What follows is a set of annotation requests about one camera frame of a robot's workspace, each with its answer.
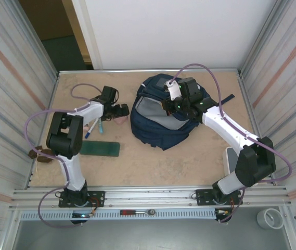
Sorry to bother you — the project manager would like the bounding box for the grey tape roll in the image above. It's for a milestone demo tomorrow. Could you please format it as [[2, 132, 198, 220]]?
[[256, 208, 284, 230]]

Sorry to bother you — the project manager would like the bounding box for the small controller circuit board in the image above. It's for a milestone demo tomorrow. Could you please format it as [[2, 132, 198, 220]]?
[[71, 211, 96, 219], [215, 208, 234, 223]]

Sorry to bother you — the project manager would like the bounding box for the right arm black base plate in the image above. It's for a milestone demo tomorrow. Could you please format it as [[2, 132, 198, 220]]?
[[196, 189, 243, 206]]

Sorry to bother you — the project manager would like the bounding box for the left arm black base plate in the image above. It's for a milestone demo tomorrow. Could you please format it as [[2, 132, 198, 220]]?
[[58, 191, 106, 208]]

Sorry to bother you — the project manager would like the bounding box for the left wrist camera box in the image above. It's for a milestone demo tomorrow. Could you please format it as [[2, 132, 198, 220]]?
[[163, 80, 182, 101]]

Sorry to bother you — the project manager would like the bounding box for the white door frame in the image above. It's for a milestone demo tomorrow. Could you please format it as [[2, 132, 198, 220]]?
[[61, 0, 104, 70]]

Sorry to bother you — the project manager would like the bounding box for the aluminium mounting rail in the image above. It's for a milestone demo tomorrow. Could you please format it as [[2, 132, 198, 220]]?
[[9, 185, 293, 211]]

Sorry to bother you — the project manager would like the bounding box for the white marker blue cap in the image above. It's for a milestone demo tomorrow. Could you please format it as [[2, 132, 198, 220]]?
[[84, 118, 99, 139]]

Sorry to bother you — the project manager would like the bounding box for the slotted grey cable duct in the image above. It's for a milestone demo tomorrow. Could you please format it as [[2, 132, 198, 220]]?
[[19, 209, 217, 221]]

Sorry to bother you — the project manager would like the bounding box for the brown door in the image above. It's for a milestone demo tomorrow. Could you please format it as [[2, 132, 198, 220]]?
[[19, 0, 74, 41]]

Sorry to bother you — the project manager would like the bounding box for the navy blue backpack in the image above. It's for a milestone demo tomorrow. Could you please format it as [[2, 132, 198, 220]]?
[[129, 73, 236, 151]]

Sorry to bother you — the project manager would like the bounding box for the brown pouch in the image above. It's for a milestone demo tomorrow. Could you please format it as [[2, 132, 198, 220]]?
[[29, 145, 54, 164]]

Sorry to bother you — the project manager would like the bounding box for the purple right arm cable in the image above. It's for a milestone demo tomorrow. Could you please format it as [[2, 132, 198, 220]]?
[[172, 63, 293, 224]]

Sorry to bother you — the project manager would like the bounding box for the aluminium table edge rail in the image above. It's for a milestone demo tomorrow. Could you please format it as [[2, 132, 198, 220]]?
[[58, 68, 242, 75]]

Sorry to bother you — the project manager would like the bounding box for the green rectangular pad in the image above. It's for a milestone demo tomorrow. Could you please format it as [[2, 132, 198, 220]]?
[[80, 140, 121, 158]]

